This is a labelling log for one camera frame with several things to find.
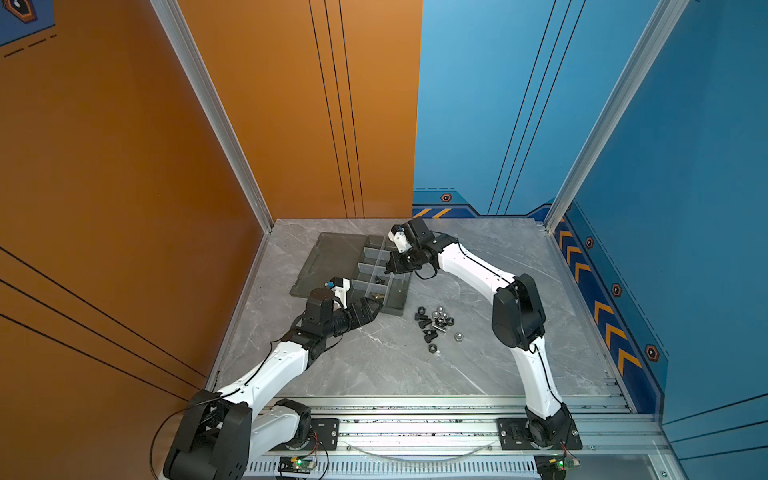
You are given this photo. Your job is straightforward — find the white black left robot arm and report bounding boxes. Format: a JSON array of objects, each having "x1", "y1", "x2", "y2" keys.
[{"x1": 160, "y1": 285, "x2": 383, "y2": 479}]

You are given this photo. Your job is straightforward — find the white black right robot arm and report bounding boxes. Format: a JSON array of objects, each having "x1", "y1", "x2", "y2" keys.
[{"x1": 385, "y1": 219, "x2": 575, "y2": 449}]

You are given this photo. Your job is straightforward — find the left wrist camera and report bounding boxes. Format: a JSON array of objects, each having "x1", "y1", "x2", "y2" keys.
[{"x1": 325, "y1": 277, "x2": 351, "y2": 309}]

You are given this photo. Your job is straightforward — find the right aluminium corner post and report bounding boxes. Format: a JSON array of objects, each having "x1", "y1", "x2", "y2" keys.
[{"x1": 543, "y1": 0, "x2": 689, "y2": 236}]

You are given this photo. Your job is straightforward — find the aluminium corner post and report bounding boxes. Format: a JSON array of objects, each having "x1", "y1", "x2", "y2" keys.
[
  {"x1": 149, "y1": 0, "x2": 274, "y2": 234},
  {"x1": 543, "y1": 0, "x2": 689, "y2": 236}
]

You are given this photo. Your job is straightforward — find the left aluminium corner post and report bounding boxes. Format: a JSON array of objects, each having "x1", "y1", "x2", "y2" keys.
[{"x1": 149, "y1": 0, "x2": 274, "y2": 234}]

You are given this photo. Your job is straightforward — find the pile of black nuts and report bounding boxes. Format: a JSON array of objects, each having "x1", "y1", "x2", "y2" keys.
[{"x1": 414, "y1": 305, "x2": 455, "y2": 344}]

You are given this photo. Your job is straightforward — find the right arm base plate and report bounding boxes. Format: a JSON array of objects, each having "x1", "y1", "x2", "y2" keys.
[{"x1": 496, "y1": 417, "x2": 583, "y2": 451}]

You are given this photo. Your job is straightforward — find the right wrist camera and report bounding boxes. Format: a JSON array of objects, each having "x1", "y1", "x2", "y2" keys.
[{"x1": 387, "y1": 217, "x2": 434, "y2": 253}]

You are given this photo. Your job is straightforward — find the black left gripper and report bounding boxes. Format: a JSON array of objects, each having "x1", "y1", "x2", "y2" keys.
[{"x1": 321, "y1": 298, "x2": 382, "y2": 341}]

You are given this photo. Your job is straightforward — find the aluminium front rail frame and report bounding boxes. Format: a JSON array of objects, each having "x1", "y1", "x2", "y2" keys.
[{"x1": 197, "y1": 392, "x2": 685, "y2": 480}]

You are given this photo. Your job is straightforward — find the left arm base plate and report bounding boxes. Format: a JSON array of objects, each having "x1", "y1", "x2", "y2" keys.
[{"x1": 272, "y1": 418, "x2": 340, "y2": 452}]

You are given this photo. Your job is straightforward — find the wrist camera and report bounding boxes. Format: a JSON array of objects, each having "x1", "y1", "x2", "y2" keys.
[
  {"x1": 387, "y1": 217, "x2": 434, "y2": 253},
  {"x1": 325, "y1": 277, "x2": 351, "y2": 309}
]

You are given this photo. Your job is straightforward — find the grey plastic organizer box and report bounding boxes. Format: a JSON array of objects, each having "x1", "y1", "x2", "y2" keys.
[{"x1": 290, "y1": 232, "x2": 411, "y2": 316}]

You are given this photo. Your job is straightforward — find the right circuit board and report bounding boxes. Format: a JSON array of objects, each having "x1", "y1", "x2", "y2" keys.
[{"x1": 534, "y1": 455, "x2": 581, "y2": 480}]

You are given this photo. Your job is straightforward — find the left green circuit board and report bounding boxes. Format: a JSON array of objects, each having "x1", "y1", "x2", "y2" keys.
[{"x1": 277, "y1": 456, "x2": 317, "y2": 475}]

